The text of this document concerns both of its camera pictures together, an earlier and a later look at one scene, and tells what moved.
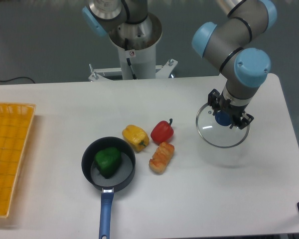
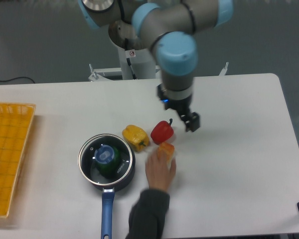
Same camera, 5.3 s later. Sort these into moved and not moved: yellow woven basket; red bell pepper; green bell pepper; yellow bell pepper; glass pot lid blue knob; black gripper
Moved: black gripper; glass pot lid blue knob
Not moved: red bell pepper; yellow bell pepper; yellow woven basket; green bell pepper
